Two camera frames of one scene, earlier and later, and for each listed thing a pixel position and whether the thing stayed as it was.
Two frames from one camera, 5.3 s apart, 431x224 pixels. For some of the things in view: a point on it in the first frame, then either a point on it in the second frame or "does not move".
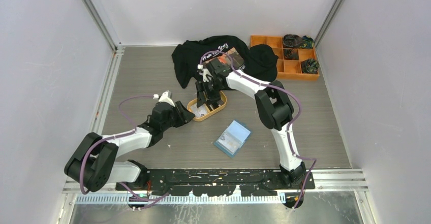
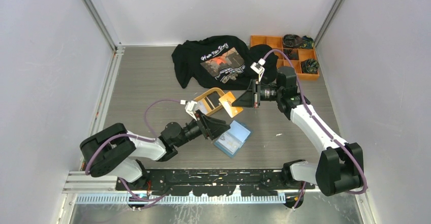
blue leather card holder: x=233 y=139 does not move
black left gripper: x=184 y=116 → x=213 y=128
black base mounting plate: x=263 y=182 does not move
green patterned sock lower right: x=310 y=66 does not move
